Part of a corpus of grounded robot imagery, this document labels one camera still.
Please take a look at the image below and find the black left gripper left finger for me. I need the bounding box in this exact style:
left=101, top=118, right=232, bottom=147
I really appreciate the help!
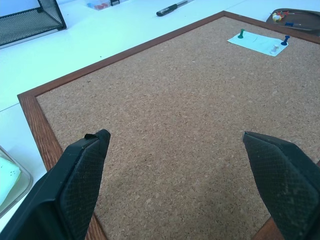
left=0, top=128, right=111, bottom=240

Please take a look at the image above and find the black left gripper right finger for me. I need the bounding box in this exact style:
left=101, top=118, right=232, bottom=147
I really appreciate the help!
left=242, top=131, right=320, bottom=240

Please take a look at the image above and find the wood-framed cork board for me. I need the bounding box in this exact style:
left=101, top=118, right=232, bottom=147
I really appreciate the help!
left=17, top=10, right=320, bottom=240

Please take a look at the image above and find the white paper note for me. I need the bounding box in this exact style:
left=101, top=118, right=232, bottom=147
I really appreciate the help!
left=226, top=30, right=290, bottom=58

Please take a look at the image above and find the small box of red pins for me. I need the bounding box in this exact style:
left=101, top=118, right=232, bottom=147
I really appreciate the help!
left=86, top=0, right=111, bottom=11

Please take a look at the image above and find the clear plastic container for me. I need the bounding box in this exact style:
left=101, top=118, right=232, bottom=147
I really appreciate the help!
left=0, top=145, right=34, bottom=219

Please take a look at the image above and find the light green paper sheet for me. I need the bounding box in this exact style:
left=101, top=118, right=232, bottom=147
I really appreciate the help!
left=0, top=156, right=22, bottom=205

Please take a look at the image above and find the brown wooden tray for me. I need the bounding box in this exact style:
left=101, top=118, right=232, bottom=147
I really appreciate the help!
left=265, top=8, right=320, bottom=38

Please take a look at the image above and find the black marker pen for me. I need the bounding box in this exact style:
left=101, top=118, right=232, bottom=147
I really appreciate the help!
left=156, top=0, right=189, bottom=17

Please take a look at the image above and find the black mesh wire basket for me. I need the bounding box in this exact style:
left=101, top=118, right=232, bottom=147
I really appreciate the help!
left=0, top=0, right=68, bottom=50

